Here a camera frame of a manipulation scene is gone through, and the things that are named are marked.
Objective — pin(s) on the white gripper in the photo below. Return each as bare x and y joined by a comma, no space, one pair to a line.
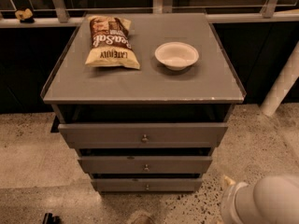
230,202

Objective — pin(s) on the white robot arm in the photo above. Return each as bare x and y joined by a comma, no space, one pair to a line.
273,199

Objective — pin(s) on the grey top drawer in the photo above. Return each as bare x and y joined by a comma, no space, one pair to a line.
144,135

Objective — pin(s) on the grey drawer cabinet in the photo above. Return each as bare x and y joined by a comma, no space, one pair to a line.
207,91

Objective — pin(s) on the white paper bowl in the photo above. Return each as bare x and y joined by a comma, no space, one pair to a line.
176,56

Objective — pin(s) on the sea salt chips bag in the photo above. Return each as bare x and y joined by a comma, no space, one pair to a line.
110,46

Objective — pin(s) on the black object on floor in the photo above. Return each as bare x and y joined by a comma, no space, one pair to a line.
49,218

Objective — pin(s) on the yellow black object on ledge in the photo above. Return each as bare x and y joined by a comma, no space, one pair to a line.
25,15

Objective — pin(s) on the white diagonal post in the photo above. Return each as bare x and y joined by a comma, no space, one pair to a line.
283,84

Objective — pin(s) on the metal railing frame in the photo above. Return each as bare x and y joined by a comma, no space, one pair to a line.
62,12

